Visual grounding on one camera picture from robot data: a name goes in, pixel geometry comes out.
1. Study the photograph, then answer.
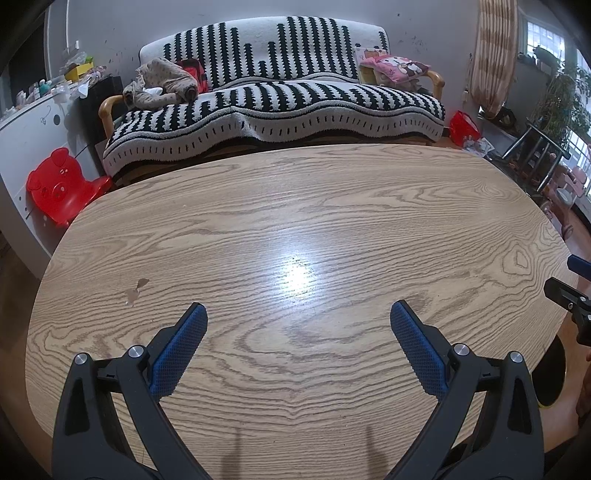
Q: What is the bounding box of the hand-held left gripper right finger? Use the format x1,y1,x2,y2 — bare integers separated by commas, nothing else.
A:
390,299,546,480

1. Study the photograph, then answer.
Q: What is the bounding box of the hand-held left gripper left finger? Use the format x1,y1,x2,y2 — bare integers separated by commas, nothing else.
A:
52,302,208,480

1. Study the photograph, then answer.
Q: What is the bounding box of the black gold-rimmed trash bin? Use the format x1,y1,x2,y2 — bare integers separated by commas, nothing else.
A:
531,335,568,410

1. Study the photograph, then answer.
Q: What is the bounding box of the pink child tricycle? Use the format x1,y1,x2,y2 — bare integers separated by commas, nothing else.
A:
540,166,589,241

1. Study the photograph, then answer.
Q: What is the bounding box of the black wooden chair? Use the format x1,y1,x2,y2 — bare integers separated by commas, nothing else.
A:
501,122,571,195

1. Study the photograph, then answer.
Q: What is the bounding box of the potted green plant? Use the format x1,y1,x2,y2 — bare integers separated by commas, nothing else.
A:
531,65,587,144

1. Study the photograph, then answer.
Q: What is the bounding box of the red plastic bag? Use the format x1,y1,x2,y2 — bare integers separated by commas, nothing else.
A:
449,110,481,145

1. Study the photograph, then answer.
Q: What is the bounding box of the red bear stool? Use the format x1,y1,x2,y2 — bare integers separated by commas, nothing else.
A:
26,148,114,228

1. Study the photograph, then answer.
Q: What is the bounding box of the beige patterned curtain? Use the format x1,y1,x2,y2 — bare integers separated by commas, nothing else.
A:
471,0,518,116

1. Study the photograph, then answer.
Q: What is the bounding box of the window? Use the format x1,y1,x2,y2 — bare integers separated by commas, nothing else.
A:
526,18,566,58

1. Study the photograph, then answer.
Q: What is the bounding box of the wooden armrest sofa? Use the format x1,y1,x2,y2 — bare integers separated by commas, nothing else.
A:
98,69,446,185

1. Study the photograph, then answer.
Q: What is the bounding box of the pink cartoon pillow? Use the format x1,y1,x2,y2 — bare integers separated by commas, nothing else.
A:
360,54,432,88

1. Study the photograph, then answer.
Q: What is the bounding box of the white cabinet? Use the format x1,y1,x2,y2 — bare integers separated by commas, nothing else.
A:
0,85,105,259

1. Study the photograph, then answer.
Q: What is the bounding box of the black white striped sofa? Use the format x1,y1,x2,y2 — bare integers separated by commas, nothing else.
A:
102,16,446,176

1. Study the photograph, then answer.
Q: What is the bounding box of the beige crumpled clothing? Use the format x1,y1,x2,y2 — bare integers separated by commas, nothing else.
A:
122,58,199,110

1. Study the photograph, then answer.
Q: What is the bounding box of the pale cartoon print box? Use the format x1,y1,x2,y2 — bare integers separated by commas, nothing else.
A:
355,46,389,84

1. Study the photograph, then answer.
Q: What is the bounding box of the row of small bottles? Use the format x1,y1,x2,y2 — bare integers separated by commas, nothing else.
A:
4,76,70,114

